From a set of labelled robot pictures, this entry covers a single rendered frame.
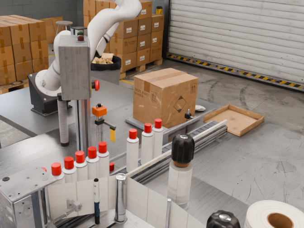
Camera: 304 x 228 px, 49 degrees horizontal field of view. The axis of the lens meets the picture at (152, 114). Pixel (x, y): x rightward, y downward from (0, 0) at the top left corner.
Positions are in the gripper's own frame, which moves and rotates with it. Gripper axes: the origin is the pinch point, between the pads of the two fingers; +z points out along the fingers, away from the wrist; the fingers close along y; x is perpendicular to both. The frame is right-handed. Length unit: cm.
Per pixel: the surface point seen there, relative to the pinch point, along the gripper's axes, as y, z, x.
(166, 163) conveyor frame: -22, 48, -79
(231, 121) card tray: 26, -3, -95
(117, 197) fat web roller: -62, 73, -77
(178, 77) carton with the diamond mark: -4, -5, -59
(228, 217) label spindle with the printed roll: -89, 67, -113
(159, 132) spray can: -36, 39, -73
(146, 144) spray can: -37, 47, -70
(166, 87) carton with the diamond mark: -16, 9, -60
